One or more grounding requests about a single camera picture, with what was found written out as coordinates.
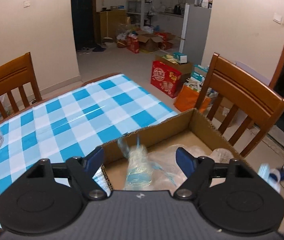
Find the blue embroidered sachet with tassel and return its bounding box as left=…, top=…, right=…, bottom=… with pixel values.
left=117, top=136, right=178, bottom=191

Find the clear plastic bag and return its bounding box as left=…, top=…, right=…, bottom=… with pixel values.
left=148, top=144, right=233, bottom=193

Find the blue white checkered tablecloth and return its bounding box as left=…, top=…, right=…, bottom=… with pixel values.
left=0, top=74, right=175, bottom=194

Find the orange shopping bag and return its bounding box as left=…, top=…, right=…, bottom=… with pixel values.
left=173, top=84, right=199, bottom=112

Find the wooden chair by box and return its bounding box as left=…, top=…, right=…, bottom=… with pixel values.
left=195, top=53, right=284, bottom=157

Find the red gift box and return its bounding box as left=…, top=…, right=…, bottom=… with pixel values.
left=150, top=60, right=182, bottom=98

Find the wooden chair right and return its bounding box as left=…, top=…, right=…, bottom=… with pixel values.
left=0, top=52, right=43, bottom=124

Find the open cardboard box on floor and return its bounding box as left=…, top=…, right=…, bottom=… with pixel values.
left=137, top=30, right=163, bottom=52

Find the silver refrigerator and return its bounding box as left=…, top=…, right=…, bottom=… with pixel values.
left=179, top=3, right=211, bottom=64

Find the white wall switch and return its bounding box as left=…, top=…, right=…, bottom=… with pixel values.
left=23, top=0, right=30, bottom=8

